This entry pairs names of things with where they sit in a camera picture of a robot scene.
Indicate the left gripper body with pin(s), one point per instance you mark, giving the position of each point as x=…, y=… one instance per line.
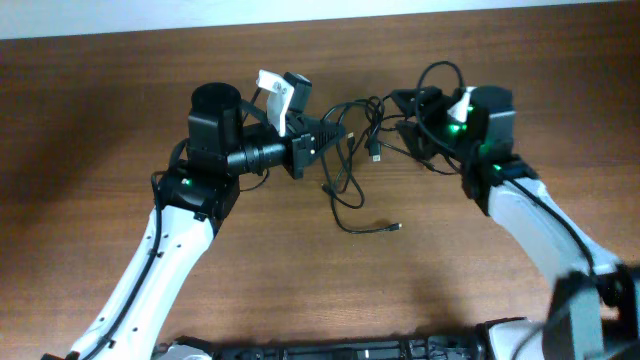
x=292, y=158

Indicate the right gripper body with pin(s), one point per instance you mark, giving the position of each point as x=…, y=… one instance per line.
x=439, y=117

